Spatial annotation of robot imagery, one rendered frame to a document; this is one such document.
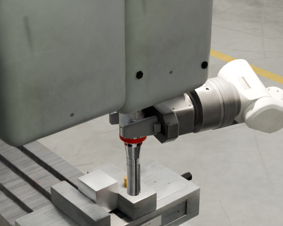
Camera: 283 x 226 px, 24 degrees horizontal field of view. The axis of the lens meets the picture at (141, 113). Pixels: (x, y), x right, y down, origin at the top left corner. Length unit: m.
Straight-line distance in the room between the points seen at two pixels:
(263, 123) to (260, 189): 2.03
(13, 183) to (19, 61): 0.77
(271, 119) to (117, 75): 0.40
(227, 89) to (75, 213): 0.37
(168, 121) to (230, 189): 2.14
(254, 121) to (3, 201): 0.59
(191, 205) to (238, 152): 2.15
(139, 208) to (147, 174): 0.16
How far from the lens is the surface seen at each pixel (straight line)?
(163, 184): 1.36
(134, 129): 1.06
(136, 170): 1.13
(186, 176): 1.42
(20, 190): 1.49
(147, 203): 1.26
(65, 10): 0.79
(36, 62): 0.79
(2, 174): 1.55
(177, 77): 0.98
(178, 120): 1.08
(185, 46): 0.97
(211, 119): 1.11
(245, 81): 1.17
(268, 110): 1.16
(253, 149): 3.52
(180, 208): 1.34
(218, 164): 3.37
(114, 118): 1.10
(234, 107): 1.13
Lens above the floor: 1.75
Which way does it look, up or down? 27 degrees down
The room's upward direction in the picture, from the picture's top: straight up
